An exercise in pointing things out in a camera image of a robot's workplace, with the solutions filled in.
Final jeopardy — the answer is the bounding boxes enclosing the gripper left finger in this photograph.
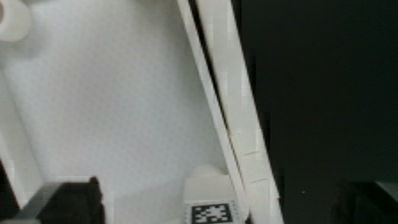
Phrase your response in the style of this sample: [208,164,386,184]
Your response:
[14,176,107,224]

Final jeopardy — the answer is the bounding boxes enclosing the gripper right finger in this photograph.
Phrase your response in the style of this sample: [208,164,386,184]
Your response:
[330,180,398,224]

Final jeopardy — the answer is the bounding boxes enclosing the white desk top panel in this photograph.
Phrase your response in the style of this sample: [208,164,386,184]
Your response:
[0,0,242,224]

